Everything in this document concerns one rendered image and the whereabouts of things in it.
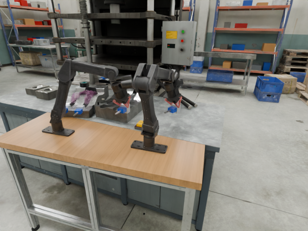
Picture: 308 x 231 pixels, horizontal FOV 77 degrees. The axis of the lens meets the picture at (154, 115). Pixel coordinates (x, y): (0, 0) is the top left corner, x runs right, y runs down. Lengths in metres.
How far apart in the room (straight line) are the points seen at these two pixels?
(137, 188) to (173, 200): 0.30
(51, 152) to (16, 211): 1.03
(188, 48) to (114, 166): 1.37
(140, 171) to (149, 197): 0.75
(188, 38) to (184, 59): 0.20
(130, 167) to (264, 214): 1.38
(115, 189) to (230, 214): 0.98
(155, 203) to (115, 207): 0.37
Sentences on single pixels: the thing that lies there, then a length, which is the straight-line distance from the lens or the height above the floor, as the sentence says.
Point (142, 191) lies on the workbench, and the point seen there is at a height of 0.21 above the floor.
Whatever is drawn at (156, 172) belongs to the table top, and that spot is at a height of 0.80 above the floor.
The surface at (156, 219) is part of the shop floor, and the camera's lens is 1.77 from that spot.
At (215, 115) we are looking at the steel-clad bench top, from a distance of 1.55.
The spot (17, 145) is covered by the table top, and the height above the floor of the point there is 0.80.
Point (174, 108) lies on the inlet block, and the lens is 1.24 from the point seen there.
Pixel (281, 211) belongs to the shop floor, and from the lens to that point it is 2.13.
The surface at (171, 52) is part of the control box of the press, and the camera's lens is 2.02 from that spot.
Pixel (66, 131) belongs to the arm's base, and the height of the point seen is 0.81.
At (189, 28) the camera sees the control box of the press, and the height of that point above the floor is 1.41.
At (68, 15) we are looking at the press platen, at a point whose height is 1.52.
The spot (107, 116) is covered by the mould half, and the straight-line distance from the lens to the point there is 1.42.
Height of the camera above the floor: 1.40
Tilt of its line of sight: 24 degrees down
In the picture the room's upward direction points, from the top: 1 degrees clockwise
